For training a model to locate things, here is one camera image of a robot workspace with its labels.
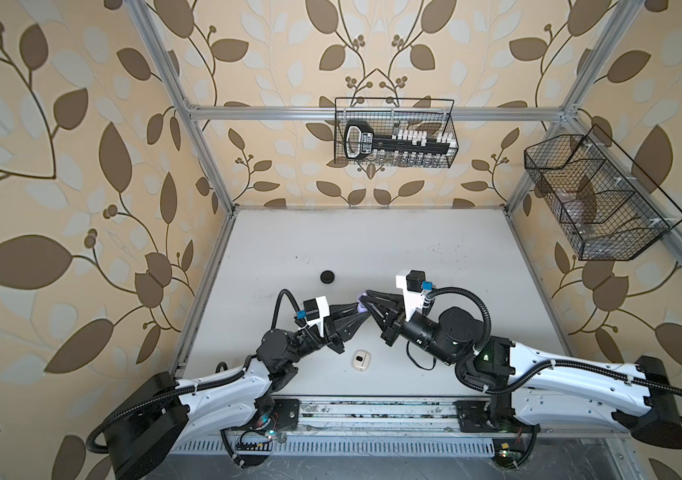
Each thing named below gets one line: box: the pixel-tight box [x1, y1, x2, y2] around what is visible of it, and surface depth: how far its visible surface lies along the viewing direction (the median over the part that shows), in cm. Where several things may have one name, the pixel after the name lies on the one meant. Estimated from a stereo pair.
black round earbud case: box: [320, 270, 335, 284], surface depth 101 cm
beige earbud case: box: [352, 350, 371, 372], surface depth 84 cm
